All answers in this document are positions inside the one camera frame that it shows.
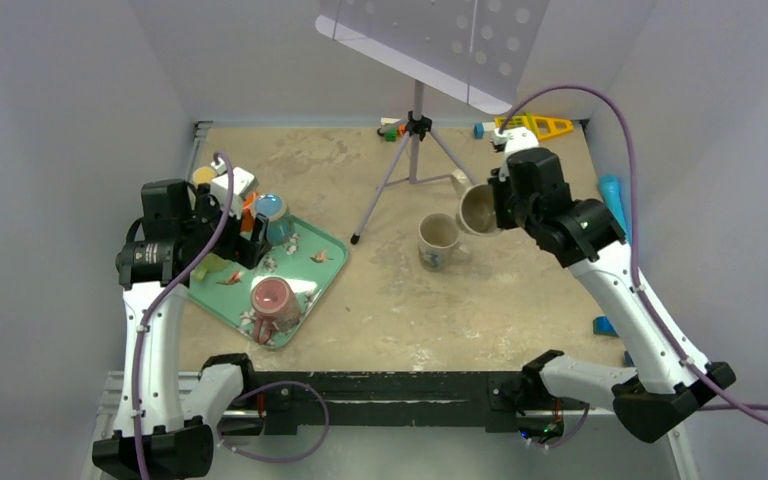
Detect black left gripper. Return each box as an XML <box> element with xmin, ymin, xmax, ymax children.
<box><xmin>181</xmin><ymin>183</ymin><xmax>270</xmax><ymax>268</ymax></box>

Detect pink skull mug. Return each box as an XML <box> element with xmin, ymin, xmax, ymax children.
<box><xmin>250</xmin><ymin>276</ymin><xmax>302</xmax><ymax>345</ymax></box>

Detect cream coral shell mug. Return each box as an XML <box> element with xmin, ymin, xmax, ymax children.
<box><xmin>450</xmin><ymin>169</ymin><xmax>500</xmax><ymax>237</ymax></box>

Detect cream dragon mug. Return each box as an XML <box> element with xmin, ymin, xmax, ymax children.
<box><xmin>418</xmin><ymin>213</ymin><xmax>472</xmax><ymax>272</ymax></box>

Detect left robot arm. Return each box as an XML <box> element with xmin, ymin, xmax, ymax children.
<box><xmin>91</xmin><ymin>174</ymin><xmax>269</xmax><ymax>479</ymax></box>

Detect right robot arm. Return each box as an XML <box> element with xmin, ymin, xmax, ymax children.
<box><xmin>488</xmin><ymin>147</ymin><xmax>736</xmax><ymax>443</ymax></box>

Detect blue butterfly mug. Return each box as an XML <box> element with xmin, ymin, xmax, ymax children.
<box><xmin>252</xmin><ymin>193</ymin><xmax>295</xmax><ymax>246</ymax></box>

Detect orange mug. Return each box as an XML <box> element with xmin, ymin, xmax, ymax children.
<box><xmin>241</xmin><ymin>191</ymin><xmax>259</xmax><ymax>233</ymax></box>

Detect lime green mug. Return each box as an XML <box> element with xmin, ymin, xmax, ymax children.
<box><xmin>190</xmin><ymin>254</ymin><xmax>230</xmax><ymax>282</ymax></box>

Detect yellow mug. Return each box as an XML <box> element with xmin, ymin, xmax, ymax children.
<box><xmin>191</xmin><ymin>166</ymin><xmax>218</xmax><ymax>186</ymax></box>

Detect yellow green toy ramp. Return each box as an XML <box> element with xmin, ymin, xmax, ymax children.
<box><xmin>525</xmin><ymin>113</ymin><xmax>575</xmax><ymax>141</ymax></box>

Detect green floral tray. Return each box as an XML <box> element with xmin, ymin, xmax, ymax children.
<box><xmin>189</xmin><ymin>215</ymin><xmax>348</xmax><ymax>350</ymax></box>

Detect yellow toy grid block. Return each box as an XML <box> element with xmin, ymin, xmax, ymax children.
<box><xmin>494</xmin><ymin>115</ymin><xmax>529</xmax><ymax>130</ymax></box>

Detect blue white toy block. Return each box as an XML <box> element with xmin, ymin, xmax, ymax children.
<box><xmin>473</xmin><ymin>122</ymin><xmax>496</xmax><ymax>140</ymax></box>

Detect blue toy flashlight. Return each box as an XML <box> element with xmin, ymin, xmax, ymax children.
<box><xmin>598</xmin><ymin>174</ymin><xmax>632</xmax><ymax>242</ymax></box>

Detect white music stand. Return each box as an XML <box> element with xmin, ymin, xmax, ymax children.
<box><xmin>315</xmin><ymin>0</ymin><xmax>549</xmax><ymax>244</ymax></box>

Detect small toy blocks pile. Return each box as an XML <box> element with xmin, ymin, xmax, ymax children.
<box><xmin>592</xmin><ymin>316</ymin><xmax>635</xmax><ymax>367</ymax></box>

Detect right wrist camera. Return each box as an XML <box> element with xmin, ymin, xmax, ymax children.
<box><xmin>490</xmin><ymin>127</ymin><xmax>540</xmax><ymax>158</ymax></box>

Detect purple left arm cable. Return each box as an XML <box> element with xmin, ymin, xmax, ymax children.
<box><xmin>130</xmin><ymin>150</ymin><xmax>236</xmax><ymax>480</ymax></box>

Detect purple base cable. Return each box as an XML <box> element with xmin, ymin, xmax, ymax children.
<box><xmin>216</xmin><ymin>382</ymin><xmax>329</xmax><ymax>465</ymax></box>

